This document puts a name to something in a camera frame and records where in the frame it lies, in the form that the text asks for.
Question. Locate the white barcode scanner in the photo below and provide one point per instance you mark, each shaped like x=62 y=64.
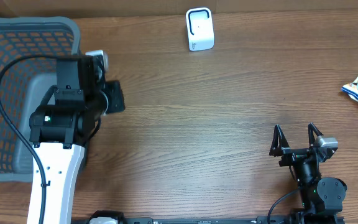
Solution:
x=199 y=25

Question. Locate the grey plastic shopping basket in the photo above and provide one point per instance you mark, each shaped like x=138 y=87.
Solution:
x=25 y=83

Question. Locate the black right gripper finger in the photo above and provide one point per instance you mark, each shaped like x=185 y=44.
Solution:
x=313 y=131
x=280 y=144

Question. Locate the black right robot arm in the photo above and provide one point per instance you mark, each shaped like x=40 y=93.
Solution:
x=321 y=197

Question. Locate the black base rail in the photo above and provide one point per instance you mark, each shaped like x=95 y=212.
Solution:
x=204 y=221

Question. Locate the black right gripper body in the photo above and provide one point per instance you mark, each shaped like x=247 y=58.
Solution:
x=293 y=155

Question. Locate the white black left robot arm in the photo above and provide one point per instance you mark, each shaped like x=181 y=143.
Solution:
x=61 y=128

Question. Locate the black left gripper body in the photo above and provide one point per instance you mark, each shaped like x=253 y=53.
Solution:
x=115 y=96

